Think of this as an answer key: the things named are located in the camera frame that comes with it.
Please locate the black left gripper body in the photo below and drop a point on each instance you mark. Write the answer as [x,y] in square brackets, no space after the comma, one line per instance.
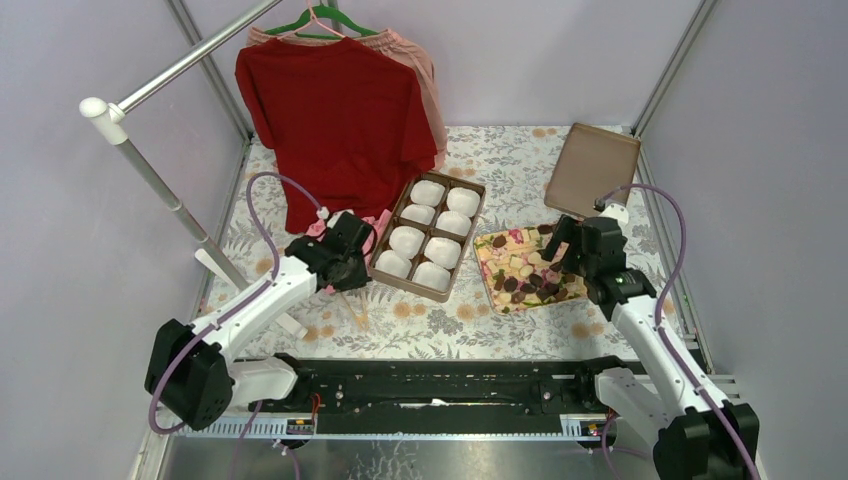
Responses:
[356,274]

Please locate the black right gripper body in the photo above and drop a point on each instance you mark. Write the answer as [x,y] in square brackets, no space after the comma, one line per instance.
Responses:
[586,264]

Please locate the wooden tongs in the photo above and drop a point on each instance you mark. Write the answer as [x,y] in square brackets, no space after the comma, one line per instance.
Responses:
[357,305]

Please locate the floral chocolate tray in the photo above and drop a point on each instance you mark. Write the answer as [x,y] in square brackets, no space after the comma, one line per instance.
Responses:
[516,276]

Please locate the gold chocolate box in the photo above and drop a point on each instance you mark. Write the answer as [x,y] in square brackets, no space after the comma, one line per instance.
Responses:
[429,231]

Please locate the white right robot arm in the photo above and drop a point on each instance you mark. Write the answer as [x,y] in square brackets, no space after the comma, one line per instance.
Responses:
[694,430]

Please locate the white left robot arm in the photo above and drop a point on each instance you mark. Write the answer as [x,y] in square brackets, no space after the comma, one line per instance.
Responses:
[195,370]

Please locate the pink cloth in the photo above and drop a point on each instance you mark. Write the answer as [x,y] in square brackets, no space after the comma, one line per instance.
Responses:
[381,225]

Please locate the gold box lid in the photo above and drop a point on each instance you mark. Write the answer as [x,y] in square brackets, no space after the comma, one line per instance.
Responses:
[593,161]

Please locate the red t-shirt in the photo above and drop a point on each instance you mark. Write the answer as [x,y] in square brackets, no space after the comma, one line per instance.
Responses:
[345,122]

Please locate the beige pink garment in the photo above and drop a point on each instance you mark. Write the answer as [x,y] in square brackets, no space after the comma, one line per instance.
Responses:
[392,45]

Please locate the green hanger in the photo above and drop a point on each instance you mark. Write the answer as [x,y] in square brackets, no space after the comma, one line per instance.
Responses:
[325,17]

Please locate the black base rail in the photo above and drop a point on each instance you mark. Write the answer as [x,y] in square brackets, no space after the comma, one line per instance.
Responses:
[432,397]

